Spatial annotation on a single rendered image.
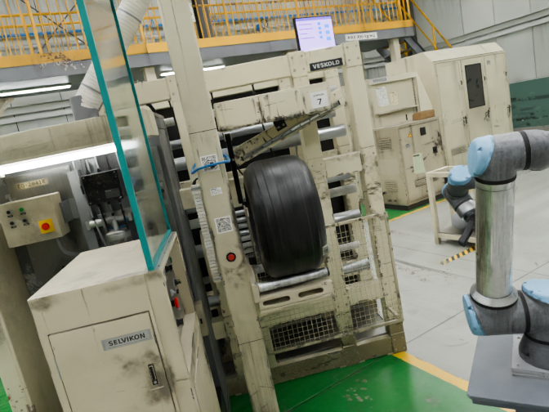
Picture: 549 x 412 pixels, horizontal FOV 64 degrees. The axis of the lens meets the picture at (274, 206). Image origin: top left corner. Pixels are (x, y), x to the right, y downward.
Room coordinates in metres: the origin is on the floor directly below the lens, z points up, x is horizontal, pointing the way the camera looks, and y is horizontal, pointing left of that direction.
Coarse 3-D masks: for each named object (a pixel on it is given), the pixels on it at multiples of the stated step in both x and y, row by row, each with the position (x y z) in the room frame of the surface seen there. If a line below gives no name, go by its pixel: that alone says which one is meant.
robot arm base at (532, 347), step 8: (528, 336) 1.41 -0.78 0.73; (520, 344) 1.44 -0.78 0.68; (528, 344) 1.41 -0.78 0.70; (536, 344) 1.38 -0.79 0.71; (544, 344) 1.36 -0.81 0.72; (520, 352) 1.43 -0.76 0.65; (528, 352) 1.41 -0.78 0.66; (536, 352) 1.37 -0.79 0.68; (544, 352) 1.35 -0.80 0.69; (528, 360) 1.39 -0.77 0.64; (536, 360) 1.36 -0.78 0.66; (544, 360) 1.35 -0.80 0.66; (544, 368) 1.34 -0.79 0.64
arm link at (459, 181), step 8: (456, 168) 1.80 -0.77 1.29; (464, 168) 1.78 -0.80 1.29; (448, 176) 1.82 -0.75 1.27; (456, 176) 1.77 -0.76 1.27; (464, 176) 1.76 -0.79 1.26; (448, 184) 1.83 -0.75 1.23; (456, 184) 1.77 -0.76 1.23; (464, 184) 1.76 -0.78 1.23; (472, 184) 1.77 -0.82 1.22; (448, 192) 1.86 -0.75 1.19; (456, 192) 1.81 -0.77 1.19; (464, 192) 1.81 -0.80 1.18
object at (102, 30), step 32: (96, 0) 1.52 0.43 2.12; (96, 32) 1.39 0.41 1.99; (96, 64) 1.29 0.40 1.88; (128, 64) 1.82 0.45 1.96; (128, 96) 1.66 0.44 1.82; (128, 128) 1.50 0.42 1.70; (128, 160) 1.36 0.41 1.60; (128, 192) 1.28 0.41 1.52; (160, 192) 1.82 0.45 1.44; (160, 224) 1.64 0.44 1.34
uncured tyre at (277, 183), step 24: (264, 168) 1.97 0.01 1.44; (288, 168) 1.95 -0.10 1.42; (264, 192) 1.87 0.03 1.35; (288, 192) 1.86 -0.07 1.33; (312, 192) 1.88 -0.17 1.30; (264, 216) 1.83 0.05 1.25; (288, 216) 1.82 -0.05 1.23; (312, 216) 1.83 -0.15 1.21; (264, 240) 1.84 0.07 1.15; (288, 240) 1.82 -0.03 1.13; (312, 240) 1.84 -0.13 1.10; (264, 264) 1.93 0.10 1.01; (288, 264) 1.87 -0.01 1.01; (312, 264) 1.91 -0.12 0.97
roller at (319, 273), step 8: (304, 272) 1.97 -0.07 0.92; (312, 272) 1.96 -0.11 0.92; (320, 272) 1.96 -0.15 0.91; (328, 272) 1.96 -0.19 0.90; (272, 280) 1.95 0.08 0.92; (280, 280) 1.94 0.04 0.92; (288, 280) 1.94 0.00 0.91; (296, 280) 1.94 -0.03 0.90; (304, 280) 1.95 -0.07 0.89; (264, 288) 1.93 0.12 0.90; (272, 288) 1.93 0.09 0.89
